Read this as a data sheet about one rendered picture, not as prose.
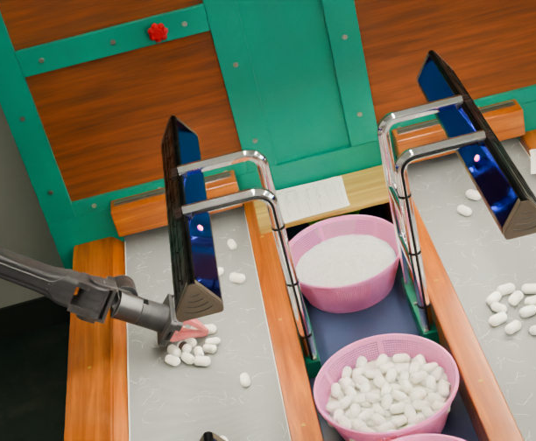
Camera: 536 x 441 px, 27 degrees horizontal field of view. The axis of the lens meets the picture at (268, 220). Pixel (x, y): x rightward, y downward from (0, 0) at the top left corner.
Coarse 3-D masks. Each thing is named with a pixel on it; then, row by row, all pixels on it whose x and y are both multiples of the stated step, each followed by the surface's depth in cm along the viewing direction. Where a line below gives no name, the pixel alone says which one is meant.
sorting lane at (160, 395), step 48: (144, 240) 263; (240, 240) 254; (144, 288) 247; (240, 288) 239; (144, 336) 232; (240, 336) 225; (144, 384) 219; (192, 384) 216; (240, 384) 213; (144, 432) 207; (192, 432) 204; (240, 432) 202; (288, 432) 199
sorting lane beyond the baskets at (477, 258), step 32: (448, 160) 264; (512, 160) 257; (416, 192) 255; (448, 192) 252; (448, 224) 242; (480, 224) 239; (448, 256) 232; (480, 256) 230; (512, 256) 227; (480, 288) 221; (480, 320) 213; (512, 320) 211; (512, 352) 204; (512, 384) 197
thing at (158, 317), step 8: (168, 296) 225; (144, 304) 219; (152, 304) 220; (160, 304) 221; (168, 304) 223; (144, 312) 218; (152, 312) 219; (160, 312) 220; (168, 312) 220; (144, 320) 219; (152, 320) 219; (160, 320) 219; (168, 320) 219; (152, 328) 220; (160, 328) 220; (168, 328) 218; (160, 336) 220; (160, 344) 220
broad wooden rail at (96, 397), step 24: (96, 240) 263; (96, 264) 254; (120, 264) 255; (72, 312) 240; (72, 336) 233; (96, 336) 231; (120, 336) 232; (72, 360) 226; (96, 360) 224; (120, 360) 225; (72, 384) 220; (96, 384) 218; (120, 384) 218; (72, 408) 214; (96, 408) 212; (120, 408) 212; (72, 432) 208; (96, 432) 206; (120, 432) 207
